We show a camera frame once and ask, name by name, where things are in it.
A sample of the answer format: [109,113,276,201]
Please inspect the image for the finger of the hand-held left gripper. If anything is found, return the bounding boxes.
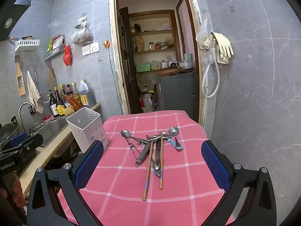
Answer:
[15,134,44,152]
[0,132,30,150]

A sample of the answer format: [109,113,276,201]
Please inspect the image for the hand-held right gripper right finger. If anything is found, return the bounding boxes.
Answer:
[201,140,277,226]

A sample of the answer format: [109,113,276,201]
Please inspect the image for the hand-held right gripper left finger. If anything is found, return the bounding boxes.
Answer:
[26,140,105,226]

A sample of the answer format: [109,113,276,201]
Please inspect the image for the white perforated utensil basket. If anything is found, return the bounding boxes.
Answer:
[66,107,109,153]

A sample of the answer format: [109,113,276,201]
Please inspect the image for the oval steel spoon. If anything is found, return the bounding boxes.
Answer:
[121,129,151,144]

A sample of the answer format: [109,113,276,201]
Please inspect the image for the steel wire peeler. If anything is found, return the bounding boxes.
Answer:
[126,137,144,157]

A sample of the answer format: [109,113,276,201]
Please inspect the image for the large round steel spoon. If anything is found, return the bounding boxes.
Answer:
[168,127,182,150]

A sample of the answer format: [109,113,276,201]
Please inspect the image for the steel round-handled tool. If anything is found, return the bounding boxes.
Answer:
[135,142,152,167]

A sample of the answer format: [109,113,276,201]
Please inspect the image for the steel fork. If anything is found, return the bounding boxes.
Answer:
[154,160,163,178]

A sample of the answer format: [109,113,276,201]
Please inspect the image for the wooden chopstick with blue band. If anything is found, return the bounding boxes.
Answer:
[142,141,154,201]

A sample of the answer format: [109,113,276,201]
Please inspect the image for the person's left hand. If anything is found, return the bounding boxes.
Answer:
[0,172,27,208]

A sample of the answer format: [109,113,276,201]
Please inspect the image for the beige kitchen counter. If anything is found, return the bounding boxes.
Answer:
[17,102,101,193]

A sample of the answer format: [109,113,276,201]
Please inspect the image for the steel sink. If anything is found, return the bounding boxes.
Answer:
[30,119,71,147]

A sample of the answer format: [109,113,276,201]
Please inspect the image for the black pump bottle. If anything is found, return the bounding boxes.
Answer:
[49,89,58,117]

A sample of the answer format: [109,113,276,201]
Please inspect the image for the dark soy sauce bottle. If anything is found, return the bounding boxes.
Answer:
[54,86,66,117]

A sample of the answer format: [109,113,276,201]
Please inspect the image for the beige hanging towel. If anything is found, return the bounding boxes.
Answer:
[27,70,44,114]

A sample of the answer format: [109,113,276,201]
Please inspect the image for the orange snack bag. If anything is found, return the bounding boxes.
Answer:
[62,94,83,111]

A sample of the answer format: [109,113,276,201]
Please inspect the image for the wooden grater board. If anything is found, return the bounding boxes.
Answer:
[15,55,26,97]

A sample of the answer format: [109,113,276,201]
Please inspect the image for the pink checked tablecloth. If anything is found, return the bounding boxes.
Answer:
[58,109,236,226]

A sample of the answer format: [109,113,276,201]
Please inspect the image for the hanging brown brush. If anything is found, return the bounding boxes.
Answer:
[46,68,55,87]

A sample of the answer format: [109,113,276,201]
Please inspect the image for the grey cabinet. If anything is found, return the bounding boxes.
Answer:
[156,70,199,120]

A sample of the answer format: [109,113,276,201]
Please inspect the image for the white plastic jug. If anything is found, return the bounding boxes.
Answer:
[142,94,154,113]

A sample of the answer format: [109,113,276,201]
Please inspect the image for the red plastic bag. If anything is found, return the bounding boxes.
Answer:
[63,45,72,66]

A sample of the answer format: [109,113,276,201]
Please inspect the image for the red snack packet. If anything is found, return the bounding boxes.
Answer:
[53,35,64,49]

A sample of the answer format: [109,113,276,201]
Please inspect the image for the metal bowl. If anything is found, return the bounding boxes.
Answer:
[178,60,194,70]

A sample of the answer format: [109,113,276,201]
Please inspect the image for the dark wooden door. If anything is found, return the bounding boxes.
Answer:
[119,7,141,115]

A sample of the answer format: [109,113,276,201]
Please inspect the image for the green box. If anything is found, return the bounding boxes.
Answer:
[136,63,151,73]

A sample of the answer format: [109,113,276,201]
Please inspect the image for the clear bag of dried goods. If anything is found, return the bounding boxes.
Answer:
[71,13,94,46]

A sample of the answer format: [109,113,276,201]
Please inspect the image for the cream rubber gloves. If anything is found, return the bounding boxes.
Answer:
[211,31,234,64]

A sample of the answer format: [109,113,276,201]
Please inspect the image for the black range hood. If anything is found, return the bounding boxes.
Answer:
[0,3,32,41]

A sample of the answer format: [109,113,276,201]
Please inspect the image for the brown paper bag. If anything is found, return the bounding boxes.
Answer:
[135,35,145,52]

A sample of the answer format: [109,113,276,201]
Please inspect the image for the clear plastic bags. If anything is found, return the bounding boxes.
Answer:
[196,12,212,50]

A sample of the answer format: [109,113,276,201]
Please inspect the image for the wooden shelf unit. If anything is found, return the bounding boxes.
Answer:
[128,11,181,71]

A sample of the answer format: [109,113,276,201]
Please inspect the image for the white hose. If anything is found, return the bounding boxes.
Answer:
[202,38,220,98]

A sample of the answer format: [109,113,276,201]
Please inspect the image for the grey power cable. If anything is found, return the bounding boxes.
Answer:
[108,48,124,115]

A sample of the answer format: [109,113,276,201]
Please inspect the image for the grey wall shelf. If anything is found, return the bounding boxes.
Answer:
[44,44,66,60]

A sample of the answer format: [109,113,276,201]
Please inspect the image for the white wall rack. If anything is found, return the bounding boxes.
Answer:
[15,39,40,52]

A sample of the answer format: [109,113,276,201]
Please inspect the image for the worn wooden door frame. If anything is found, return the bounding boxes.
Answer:
[109,0,207,125]

